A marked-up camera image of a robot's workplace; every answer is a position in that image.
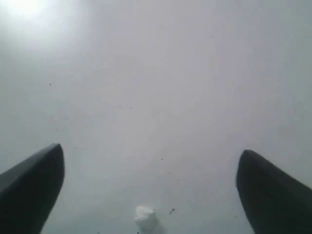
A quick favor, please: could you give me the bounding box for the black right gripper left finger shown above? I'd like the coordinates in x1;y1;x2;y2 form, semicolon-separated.
0;143;65;234

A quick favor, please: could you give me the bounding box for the white paper wad middle centre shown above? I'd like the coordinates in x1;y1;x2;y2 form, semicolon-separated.
134;206;168;234

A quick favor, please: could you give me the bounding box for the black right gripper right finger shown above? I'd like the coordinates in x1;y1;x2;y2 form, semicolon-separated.
235;150;312;234

